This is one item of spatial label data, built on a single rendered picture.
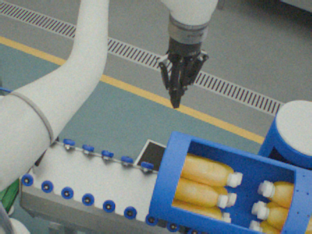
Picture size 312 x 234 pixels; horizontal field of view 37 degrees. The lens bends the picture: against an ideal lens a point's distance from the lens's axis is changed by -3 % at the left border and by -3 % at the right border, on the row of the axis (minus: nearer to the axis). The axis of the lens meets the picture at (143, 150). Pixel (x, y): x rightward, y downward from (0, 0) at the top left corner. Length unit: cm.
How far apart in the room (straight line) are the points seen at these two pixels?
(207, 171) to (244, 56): 233
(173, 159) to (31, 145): 79
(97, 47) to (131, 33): 290
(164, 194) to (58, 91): 76
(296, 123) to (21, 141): 139
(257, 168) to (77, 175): 63
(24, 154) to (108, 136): 234
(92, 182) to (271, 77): 219
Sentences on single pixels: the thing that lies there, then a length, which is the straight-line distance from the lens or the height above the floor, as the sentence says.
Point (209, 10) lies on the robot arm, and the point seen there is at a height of 178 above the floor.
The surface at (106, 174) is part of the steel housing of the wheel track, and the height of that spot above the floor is 93.
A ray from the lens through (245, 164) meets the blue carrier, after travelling 163.
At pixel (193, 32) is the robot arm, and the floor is 173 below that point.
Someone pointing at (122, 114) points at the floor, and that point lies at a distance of 311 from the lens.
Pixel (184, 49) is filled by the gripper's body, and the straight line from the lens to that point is 107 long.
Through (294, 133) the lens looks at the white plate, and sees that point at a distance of 186.
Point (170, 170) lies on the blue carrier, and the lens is 140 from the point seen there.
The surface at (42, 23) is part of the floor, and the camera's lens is 379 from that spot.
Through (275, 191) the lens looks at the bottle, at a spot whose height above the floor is 117.
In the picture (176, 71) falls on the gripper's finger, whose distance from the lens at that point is 113.
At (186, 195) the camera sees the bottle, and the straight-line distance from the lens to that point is 146.
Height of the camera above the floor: 236
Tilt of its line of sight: 53 degrees down
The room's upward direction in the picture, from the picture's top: 9 degrees clockwise
